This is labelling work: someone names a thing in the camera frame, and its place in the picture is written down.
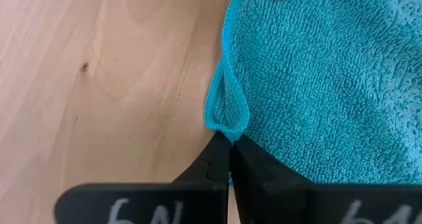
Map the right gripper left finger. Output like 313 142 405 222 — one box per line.
171 130 231 224

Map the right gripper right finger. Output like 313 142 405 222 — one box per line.
229 133 313 224

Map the teal microfiber towel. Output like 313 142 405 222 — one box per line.
204 0 422 185

